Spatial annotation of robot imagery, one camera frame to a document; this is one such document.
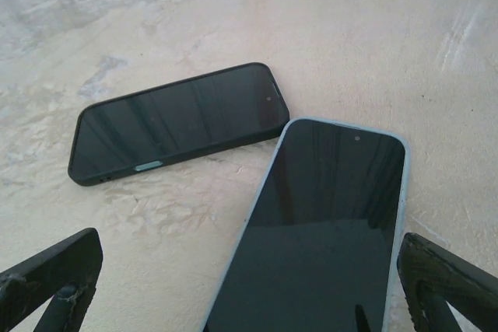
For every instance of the black-screen smartphone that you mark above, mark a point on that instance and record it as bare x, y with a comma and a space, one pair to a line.
175, 122
319, 211

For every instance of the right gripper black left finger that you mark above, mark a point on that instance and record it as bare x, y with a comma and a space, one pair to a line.
58, 258

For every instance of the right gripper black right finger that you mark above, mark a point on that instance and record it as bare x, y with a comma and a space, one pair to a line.
428, 266

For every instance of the dark green phone case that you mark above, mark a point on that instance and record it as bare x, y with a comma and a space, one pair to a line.
194, 152

